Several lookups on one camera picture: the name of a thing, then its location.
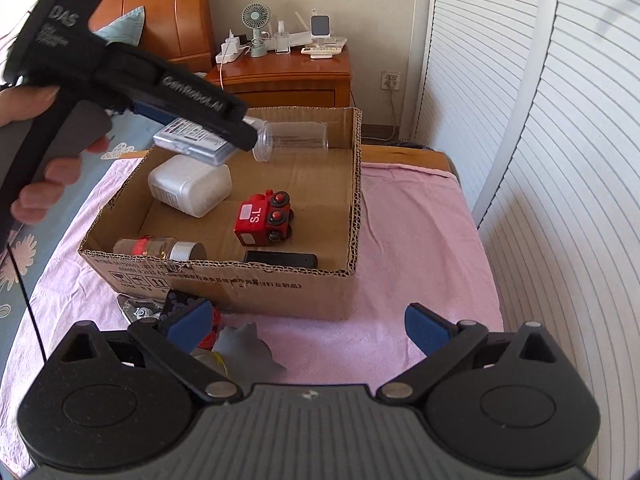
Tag pink cloth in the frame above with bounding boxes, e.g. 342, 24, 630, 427
7, 152, 506, 391

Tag grey elephant toy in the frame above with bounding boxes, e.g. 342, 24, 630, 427
212, 322, 288, 380

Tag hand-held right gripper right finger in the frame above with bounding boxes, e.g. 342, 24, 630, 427
377, 302, 558, 401

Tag white device on stand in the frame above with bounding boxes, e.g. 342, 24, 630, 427
310, 9, 333, 48

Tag large teal pillow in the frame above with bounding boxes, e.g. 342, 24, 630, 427
92, 5, 148, 47

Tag person's left hand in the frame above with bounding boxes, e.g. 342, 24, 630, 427
0, 84, 111, 227

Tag bottle of golden capsules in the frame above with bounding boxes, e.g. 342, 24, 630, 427
113, 235, 207, 262

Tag clear spray bottle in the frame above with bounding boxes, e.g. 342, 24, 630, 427
274, 20, 292, 55

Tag red toy train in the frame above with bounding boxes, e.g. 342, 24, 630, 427
233, 190, 296, 247

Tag wooden bed headboard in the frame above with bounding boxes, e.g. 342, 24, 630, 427
90, 0, 213, 73

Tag white louvered closet door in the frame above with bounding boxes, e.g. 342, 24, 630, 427
410, 0, 566, 216
472, 0, 640, 461

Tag frosted white plastic container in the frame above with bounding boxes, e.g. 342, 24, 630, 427
147, 154, 233, 218

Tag white router with antennas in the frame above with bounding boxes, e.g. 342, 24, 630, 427
265, 10, 315, 53

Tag white remote controls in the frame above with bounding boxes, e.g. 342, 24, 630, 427
301, 37, 347, 60

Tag brown cardboard box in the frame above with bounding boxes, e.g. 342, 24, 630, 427
77, 106, 364, 322

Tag white power strip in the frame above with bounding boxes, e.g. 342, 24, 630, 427
216, 30, 253, 64

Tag wooden nightstand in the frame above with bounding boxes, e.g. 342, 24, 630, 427
205, 50, 353, 108

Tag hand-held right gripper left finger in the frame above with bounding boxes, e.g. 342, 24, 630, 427
50, 300, 241, 402

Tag black rectangular case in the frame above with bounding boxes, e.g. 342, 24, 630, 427
243, 251, 318, 270

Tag small green desk fan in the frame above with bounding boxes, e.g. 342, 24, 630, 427
241, 2, 271, 58

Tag black and red patterned toy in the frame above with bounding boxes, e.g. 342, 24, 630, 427
199, 307, 222, 351

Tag dark blue patterned cube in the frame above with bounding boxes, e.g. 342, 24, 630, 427
159, 289, 211, 331

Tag white labelled packet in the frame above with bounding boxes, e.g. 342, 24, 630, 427
152, 117, 236, 165

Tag thin black cable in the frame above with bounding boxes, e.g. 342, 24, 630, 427
6, 230, 49, 366

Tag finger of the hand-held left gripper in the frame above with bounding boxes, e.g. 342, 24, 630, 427
92, 47, 259, 152
131, 100, 173, 123

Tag clear plastic cup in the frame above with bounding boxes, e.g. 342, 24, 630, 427
251, 121, 330, 162

